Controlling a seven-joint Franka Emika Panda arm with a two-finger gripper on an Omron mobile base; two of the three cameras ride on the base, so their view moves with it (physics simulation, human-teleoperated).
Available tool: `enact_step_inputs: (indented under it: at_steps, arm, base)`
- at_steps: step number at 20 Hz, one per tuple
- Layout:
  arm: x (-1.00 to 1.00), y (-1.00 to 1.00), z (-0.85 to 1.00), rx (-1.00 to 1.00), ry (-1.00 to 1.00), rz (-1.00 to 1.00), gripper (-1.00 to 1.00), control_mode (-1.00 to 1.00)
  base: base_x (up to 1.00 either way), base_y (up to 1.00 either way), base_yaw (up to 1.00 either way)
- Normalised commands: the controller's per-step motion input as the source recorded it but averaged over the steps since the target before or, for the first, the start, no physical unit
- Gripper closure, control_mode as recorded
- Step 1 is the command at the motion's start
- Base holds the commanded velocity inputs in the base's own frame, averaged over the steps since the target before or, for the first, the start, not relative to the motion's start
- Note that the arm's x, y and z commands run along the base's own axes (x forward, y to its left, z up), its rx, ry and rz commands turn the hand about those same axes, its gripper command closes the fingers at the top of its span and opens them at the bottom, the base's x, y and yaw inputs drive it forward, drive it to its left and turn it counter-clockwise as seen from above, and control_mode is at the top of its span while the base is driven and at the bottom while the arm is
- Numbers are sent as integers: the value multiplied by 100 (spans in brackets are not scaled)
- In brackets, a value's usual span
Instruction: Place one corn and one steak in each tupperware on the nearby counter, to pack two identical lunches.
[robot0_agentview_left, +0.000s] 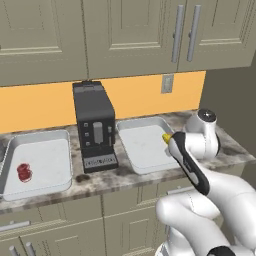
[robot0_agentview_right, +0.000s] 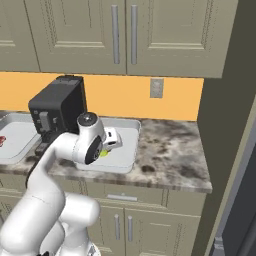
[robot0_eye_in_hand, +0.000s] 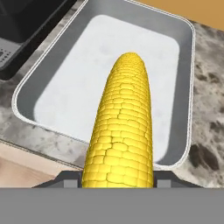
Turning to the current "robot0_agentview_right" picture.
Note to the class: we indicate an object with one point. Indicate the grey wall socket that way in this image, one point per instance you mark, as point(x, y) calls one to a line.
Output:
point(156, 87)

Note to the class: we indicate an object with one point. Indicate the beige base cupboard door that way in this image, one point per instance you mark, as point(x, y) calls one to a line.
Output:
point(106, 230)
point(163, 233)

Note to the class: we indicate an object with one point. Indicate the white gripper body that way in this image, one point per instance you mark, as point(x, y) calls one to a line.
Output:
point(112, 146)

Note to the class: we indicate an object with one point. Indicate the black coffee machine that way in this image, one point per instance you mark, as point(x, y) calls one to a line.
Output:
point(61, 106)

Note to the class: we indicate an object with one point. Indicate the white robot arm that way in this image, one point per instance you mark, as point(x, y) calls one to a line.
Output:
point(43, 196)

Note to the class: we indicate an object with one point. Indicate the red raw steak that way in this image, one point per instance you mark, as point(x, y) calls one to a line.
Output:
point(2, 141)

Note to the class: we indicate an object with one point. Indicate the beige wall cupboard door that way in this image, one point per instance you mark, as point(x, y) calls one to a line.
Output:
point(180, 33)
point(76, 33)
point(13, 36)

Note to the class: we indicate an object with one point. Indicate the yellow green corn cob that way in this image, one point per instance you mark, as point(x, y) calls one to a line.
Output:
point(104, 153)

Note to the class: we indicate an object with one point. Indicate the beige drawer front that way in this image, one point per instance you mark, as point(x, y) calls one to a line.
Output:
point(71, 185)
point(150, 196)

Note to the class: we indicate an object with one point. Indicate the dark grey fridge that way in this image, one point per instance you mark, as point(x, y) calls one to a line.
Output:
point(240, 200)

